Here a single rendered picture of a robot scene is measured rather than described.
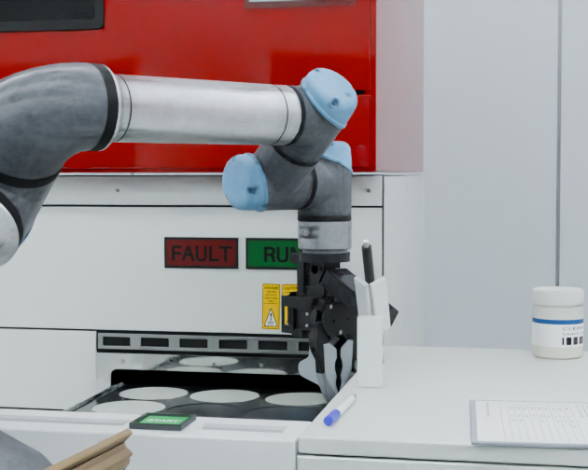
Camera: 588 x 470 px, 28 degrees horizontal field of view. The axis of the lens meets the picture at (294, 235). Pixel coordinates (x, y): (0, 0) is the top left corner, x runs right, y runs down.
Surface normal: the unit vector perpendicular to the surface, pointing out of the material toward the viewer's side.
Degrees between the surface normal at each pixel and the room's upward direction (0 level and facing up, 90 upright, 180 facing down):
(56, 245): 90
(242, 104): 76
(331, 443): 90
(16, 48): 90
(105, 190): 90
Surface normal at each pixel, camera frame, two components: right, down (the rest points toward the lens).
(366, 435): 0.00, -1.00
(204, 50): -0.20, 0.06
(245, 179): -0.77, 0.04
